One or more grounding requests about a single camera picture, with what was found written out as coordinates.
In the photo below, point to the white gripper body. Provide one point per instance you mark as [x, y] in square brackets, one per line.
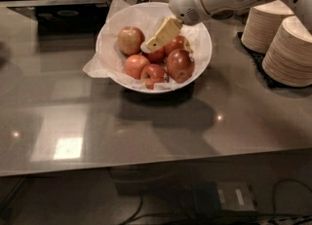
[184, 1]

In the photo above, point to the yellowish red apple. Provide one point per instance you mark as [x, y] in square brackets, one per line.
[129, 40]

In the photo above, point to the red apple back right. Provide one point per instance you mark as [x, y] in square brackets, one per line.
[179, 42]

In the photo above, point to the small red apple centre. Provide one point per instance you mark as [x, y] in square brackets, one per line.
[156, 57]

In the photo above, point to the white bowl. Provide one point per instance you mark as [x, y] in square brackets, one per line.
[203, 47]

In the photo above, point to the large dark red apple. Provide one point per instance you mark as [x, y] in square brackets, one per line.
[180, 65]

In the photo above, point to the red apple front centre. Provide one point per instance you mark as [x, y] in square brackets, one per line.
[152, 74]

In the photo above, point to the red apple front left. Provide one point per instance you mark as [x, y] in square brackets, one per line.
[134, 65]

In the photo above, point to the paper plate stack back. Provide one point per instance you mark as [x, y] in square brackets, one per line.
[262, 24]

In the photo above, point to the paper plate stack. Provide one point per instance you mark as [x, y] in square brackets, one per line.
[292, 25]
[262, 24]

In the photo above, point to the black rubber mat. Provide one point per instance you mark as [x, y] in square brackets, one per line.
[256, 60]

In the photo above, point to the black induction cooktop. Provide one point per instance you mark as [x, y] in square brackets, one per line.
[66, 19]

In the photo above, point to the paper plate stack front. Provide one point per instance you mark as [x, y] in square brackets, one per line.
[292, 25]

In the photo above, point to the blue box under table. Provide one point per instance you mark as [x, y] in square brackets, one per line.
[206, 198]

